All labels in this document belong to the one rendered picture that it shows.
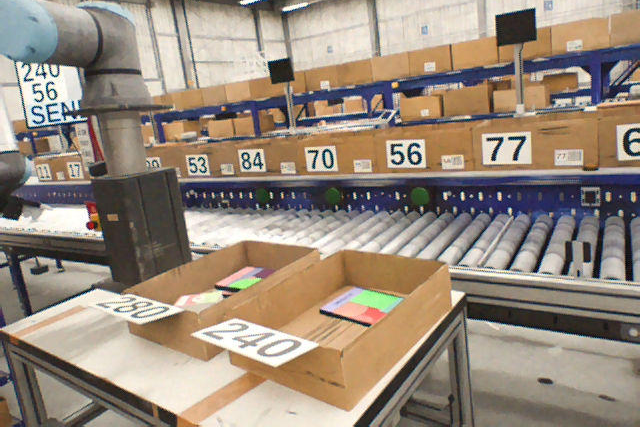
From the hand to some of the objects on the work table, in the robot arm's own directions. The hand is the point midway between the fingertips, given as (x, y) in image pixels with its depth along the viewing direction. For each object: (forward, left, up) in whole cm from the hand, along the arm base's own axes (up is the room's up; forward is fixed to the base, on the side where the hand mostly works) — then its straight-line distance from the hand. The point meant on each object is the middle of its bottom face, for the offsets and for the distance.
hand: (46, 207), depth 171 cm
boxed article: (-18, -96, -22) cm, 100 cm away
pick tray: (-12, -99, -22) cm, 102 cm away
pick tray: (-14, -133, -22) cm, 135 cm away
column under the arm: (-2, -58, -21) cm, 62 cm away
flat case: (-1, -100, -19) cm, 102 cm away
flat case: (-5, -134, -21) cm, 136 cm away
